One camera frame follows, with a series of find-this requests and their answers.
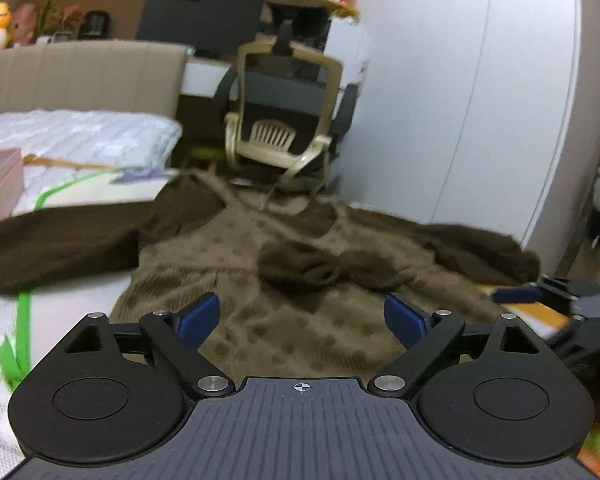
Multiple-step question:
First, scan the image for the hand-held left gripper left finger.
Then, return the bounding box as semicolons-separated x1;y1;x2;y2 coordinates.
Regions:
62;291;233;396

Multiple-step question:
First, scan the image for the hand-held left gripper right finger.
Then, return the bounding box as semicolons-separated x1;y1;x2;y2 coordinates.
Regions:
371;291;543;397

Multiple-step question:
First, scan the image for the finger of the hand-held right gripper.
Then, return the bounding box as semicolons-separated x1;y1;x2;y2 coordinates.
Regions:
492;284;548;306

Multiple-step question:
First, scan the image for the brown dotted knit sweater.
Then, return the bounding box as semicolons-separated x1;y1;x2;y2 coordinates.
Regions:
0;170;543;386

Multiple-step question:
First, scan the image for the printed bed sheet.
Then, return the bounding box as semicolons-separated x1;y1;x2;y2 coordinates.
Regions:
0;162;600;480

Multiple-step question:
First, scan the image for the green stool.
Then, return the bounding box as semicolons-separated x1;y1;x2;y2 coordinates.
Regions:
187;145;227;167

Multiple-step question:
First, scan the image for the white wardrobe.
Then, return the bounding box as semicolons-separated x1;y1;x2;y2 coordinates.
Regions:
337;0;593;261

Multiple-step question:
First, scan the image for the white quilted mattress pad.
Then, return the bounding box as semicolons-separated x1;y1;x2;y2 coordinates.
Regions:
0;109;183;211

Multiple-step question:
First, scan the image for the beige mesh office chair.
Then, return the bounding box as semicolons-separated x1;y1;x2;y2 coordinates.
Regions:
215;20;361;196

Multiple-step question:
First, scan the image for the white desk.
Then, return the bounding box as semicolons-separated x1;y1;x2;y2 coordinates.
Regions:
180;55;241;102

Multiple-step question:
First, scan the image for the beige bed headboard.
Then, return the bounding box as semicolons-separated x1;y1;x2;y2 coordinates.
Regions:
0;41;188;122

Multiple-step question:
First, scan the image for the white desk cabinet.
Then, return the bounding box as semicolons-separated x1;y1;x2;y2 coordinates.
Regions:
327;17;372;106

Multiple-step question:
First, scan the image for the black monitor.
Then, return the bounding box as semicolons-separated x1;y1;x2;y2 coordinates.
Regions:
136;0;266;57

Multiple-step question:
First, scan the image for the potted plant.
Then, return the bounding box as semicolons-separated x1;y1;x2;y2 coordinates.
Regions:
35;2;83;44

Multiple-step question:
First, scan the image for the pink plush toy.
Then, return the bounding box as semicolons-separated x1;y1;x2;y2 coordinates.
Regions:
7;2;39;47

